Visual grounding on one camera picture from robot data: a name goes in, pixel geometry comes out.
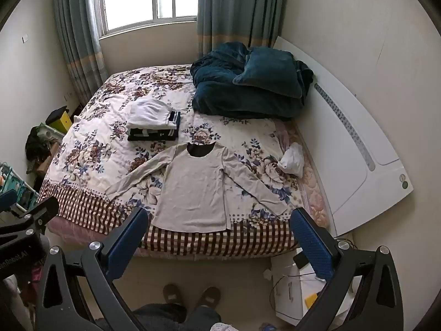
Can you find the black striped folded garment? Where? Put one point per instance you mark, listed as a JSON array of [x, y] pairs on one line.
[[151, 135]]

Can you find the yellow box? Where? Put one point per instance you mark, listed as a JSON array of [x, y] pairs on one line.
[[63, 122]]

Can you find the teal storage rack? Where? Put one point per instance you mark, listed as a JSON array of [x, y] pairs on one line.
[[10, 179]]

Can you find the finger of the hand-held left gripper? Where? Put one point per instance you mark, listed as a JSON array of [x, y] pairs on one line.
[[7, 199], [41, 213]]

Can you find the dark bag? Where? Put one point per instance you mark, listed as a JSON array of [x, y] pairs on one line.
[[36, 148]]

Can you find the white folded garment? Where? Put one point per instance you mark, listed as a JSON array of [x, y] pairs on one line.
[[148, 113]]

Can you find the white headboard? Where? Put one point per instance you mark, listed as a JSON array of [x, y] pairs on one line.
[[344, 165]]

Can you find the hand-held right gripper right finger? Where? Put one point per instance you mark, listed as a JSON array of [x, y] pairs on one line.
[[311, 244]]

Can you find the floral bedsheet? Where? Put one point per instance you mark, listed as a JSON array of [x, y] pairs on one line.
[[103, 138]]

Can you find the teal blanket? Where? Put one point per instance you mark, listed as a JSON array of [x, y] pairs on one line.
[[220, 89]]

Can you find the white nightstand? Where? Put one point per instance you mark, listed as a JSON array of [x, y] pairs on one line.
[[293, 293]]

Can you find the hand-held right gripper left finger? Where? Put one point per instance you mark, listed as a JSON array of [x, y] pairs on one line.
[[125, 248]]

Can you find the yellow card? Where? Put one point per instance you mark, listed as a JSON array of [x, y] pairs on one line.
[[311, 300]]

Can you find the crumpled white cloth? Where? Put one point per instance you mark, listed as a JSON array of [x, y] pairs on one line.
[[291, 162]]

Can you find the brown slipper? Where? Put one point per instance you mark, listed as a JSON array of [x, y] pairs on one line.
[[173, 293], [209, 296]]

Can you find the person's legs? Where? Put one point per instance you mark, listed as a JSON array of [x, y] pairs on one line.
[[172, 319]]

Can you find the black phone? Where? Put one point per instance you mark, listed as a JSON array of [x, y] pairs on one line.
[[301, 260]]

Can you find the window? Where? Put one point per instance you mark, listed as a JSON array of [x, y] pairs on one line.
[[131, 0]]

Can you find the beige long sleeve shirt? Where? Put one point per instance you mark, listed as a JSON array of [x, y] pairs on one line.
[[193, 193]]

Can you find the teal pillow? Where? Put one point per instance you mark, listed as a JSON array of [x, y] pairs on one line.
[[268, 72]]

